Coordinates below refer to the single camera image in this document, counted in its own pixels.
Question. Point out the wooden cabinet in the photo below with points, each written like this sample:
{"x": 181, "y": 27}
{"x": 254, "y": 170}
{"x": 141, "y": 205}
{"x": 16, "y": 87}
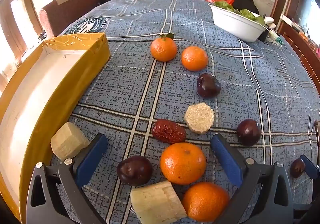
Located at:
{"x": 305, "y": 49}

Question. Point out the yellow cardboard box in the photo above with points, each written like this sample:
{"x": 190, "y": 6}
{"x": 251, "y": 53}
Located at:
{"x": 37, "y": 94}

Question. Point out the wooden glass door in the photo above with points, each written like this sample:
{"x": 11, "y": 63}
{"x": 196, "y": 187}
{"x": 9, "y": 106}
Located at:
{"x": 15, "y": 31}

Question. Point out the brown armchair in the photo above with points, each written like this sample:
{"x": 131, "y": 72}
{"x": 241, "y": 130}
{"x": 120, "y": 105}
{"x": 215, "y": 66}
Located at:
{"x": 70, "y": 7}

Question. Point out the green leafy vegetables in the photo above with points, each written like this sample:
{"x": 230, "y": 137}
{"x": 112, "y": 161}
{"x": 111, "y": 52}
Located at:
{"x": 246, "y": 13}

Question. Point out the mandarin orange with leaf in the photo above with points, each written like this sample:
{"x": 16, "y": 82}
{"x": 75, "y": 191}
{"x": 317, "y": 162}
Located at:
{"x": 163, "y": 49}

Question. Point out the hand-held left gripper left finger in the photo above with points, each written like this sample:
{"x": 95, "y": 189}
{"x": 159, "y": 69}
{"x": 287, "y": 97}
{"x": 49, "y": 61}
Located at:
{"x": 91, "y": 159}

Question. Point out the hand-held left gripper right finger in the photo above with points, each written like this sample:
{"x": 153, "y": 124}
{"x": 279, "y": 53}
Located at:
{"x": 226, "y": 159}

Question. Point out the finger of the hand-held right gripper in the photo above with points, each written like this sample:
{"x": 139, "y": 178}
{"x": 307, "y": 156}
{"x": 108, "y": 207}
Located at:
{"x": 310, "y": 167}

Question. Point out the dark purple plum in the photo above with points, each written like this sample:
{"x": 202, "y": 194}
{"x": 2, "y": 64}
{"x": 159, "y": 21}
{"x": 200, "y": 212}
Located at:
{"x": 248, "y": 131}
{"x": 297, "y": 167}
{"x": 134, "y": 170}
{"x": 208, "y": 85}

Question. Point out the small black container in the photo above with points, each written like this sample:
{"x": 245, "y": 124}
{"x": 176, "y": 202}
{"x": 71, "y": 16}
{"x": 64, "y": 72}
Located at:
{"x": 263, "y": 35}

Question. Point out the blue plaid blanket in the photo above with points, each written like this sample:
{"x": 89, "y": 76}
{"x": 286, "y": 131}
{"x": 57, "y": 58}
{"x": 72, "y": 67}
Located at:
{"x": 125, "y": 84}

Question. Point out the red jujube date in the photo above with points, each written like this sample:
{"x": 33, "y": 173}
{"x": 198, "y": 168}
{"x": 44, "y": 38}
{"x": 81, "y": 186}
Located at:
{"x": 168, "y": 131}

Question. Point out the white green bottle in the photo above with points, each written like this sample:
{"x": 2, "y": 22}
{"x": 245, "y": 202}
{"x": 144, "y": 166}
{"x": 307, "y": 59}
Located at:
{"x": 275, "y": 38}

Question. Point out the white round object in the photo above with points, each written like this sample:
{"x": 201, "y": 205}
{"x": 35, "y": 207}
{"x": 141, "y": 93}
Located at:
{"x": 270, "y": 21}

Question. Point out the white plastic basin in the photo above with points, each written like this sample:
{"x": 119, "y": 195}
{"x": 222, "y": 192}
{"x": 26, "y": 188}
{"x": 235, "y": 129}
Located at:
{"x": 237, "y": 24}

